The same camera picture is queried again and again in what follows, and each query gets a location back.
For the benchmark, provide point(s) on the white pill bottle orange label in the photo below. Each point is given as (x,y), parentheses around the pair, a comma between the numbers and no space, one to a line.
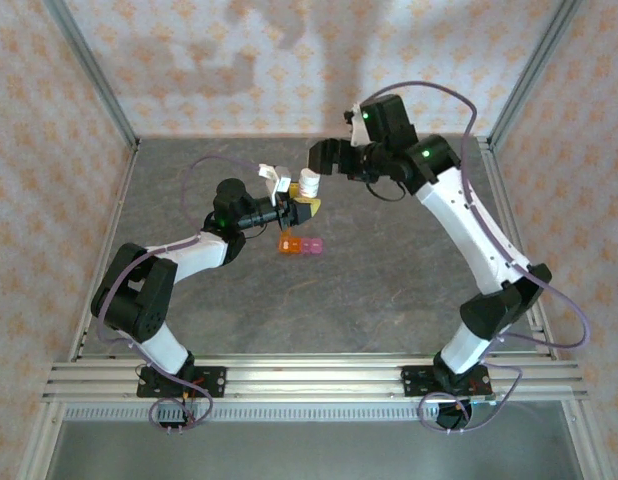
(309,181)

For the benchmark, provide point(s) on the orange and pink pill organizer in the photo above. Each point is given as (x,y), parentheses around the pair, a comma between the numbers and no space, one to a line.
(311,247)

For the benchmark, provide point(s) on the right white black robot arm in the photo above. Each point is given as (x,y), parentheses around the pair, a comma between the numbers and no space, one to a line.
(464,230)

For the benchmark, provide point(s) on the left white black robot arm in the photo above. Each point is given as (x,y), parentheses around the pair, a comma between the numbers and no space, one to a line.
(189,252)

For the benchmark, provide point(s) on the grey metal sheet shelf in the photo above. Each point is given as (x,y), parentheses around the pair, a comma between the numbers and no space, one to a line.
(314,450)

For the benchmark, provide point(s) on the aluminium table side rail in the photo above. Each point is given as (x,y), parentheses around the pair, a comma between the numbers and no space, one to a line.
(116,210)
(501,200)

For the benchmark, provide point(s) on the aluminium frame corner post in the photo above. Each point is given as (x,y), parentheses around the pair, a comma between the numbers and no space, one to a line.
(532,75)
(95,75)

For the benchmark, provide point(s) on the aluminium cross rail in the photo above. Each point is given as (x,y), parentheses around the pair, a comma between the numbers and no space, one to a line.
(314,375)

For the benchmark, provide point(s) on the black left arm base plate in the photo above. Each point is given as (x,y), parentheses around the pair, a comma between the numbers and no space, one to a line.
(214,382)

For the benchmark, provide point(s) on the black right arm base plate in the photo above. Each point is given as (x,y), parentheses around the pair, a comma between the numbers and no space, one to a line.
(414,382)

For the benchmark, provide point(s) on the aluminium frame leg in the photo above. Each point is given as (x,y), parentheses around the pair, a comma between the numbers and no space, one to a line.
(41,440)
(584,440)

